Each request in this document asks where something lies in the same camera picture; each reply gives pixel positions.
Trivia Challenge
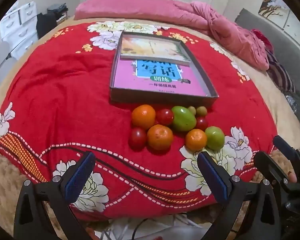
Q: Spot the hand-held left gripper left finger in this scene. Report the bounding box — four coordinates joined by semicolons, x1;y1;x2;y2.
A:
14;151;97;240

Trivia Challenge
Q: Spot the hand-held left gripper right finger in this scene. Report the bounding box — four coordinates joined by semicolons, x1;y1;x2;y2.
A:
197;152;283;240

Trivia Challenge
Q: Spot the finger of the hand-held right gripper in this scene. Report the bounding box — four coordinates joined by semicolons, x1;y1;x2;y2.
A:
273;135;300;180
254;151;300;193

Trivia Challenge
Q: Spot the round green jujube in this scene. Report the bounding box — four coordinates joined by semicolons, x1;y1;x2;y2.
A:
205;126;225;151

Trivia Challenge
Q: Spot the orange mandarin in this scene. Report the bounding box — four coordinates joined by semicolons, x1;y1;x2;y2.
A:
131;104;156;130
185;128;208;150
147;124;174;151

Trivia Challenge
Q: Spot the red cherry tomato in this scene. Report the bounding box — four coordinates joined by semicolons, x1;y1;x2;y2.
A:
128;127;148;151
195;116;209;131
155;108;175;127

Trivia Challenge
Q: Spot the oval green jujube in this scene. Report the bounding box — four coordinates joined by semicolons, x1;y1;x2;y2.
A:
171;106;197;132

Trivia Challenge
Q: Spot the shallow grey cardboard box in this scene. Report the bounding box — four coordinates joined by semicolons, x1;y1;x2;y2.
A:
109;31;219;103

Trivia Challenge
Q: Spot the crumpled silver foil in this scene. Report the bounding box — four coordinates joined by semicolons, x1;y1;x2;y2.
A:
285;95;298;113

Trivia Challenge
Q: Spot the white cloth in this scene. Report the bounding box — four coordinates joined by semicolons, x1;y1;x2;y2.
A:
97;215;203;240

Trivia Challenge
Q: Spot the purple striped pillow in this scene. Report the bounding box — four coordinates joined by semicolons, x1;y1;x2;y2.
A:
266;50;297;93

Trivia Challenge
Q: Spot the red floral blanket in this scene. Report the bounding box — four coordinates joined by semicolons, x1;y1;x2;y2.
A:
0;21;278;222

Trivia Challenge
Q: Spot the grey padded headboard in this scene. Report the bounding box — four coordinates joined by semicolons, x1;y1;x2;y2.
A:
235;8;300;135

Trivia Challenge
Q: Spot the pink cover book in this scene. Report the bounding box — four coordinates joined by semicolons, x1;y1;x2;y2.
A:
114;59;205;97

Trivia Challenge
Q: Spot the red cloth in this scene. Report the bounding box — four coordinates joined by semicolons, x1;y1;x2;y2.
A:
251;29;274;53

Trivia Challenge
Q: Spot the light grey side cabinet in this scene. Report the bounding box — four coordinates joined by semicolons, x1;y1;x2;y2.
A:
0;41;18;98

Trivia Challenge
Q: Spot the sunflower cover book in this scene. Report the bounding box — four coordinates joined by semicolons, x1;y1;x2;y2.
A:
120;35;192;64

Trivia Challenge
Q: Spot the black bag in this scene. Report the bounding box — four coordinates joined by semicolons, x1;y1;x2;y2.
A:
36;12;58;39

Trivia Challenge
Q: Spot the white drawer cabinet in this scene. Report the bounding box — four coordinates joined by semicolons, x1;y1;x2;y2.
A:
0;1;39;59

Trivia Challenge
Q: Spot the grey folded clothes pile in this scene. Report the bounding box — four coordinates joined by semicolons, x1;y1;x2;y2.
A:
47;3;68;25

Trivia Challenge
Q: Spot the pink quilt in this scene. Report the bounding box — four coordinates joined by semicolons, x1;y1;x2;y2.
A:
74;0;270;71

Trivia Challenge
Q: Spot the tree branch wall painting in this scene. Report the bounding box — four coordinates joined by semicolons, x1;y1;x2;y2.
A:
259;0;294;29

